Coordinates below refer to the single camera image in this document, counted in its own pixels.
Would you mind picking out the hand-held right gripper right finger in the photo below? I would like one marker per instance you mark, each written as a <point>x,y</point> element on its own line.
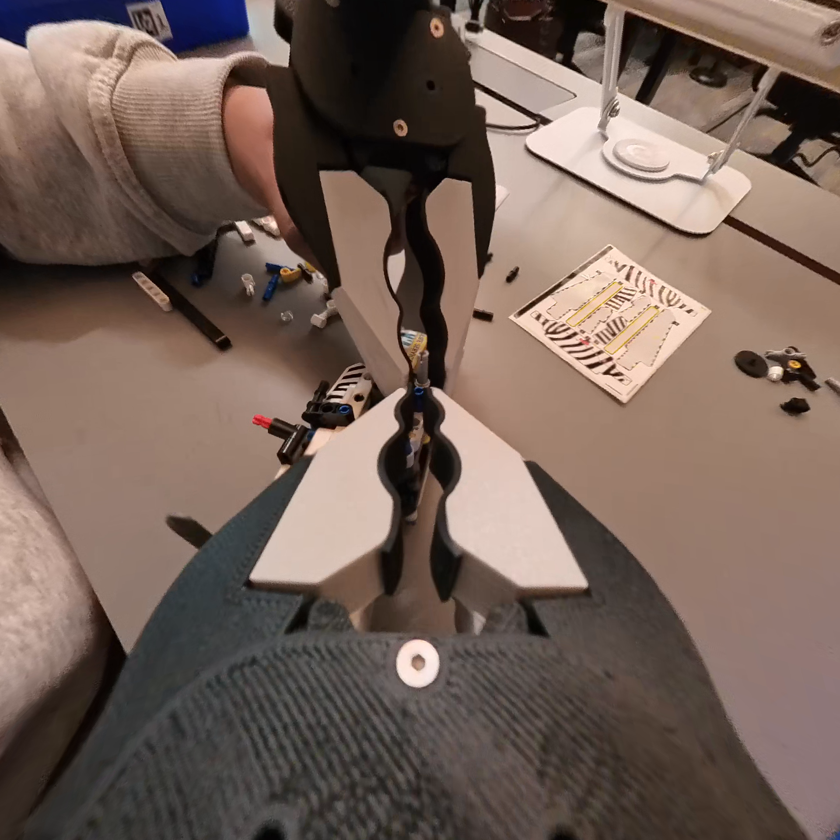
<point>518,531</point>

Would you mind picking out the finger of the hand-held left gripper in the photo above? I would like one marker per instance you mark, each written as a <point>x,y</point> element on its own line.
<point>456,262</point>
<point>358,262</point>

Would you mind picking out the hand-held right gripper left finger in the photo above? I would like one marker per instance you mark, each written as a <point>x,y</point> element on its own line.
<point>315,531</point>

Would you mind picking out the person's left forearm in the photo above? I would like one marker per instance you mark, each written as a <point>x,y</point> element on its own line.
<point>98,144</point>

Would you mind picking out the pile of small lego pieces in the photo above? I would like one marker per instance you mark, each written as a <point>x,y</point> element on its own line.
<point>282,282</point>

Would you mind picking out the long black lego beam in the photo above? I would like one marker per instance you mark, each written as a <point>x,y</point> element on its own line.
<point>197,315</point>

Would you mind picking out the white lego beam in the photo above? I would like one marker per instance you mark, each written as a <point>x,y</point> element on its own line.
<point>152,291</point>

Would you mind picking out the black round lego disc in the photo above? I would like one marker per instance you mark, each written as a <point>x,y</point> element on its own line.
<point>749,364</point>

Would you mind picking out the small black lego connector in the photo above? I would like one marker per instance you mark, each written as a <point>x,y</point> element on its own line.
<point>795,405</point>

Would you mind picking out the small lego piece cluster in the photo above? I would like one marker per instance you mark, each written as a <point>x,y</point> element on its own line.
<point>794,364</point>

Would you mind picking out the person's left hand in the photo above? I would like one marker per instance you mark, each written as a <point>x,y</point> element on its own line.
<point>253,144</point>

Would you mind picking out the zebra sticker sheet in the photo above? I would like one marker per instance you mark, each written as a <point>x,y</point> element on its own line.
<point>610,321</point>

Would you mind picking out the white metal laptop stand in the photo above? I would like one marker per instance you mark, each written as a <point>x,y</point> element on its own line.
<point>643,164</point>

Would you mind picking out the blue plastic bin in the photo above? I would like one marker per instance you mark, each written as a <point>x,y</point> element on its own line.
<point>65,16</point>

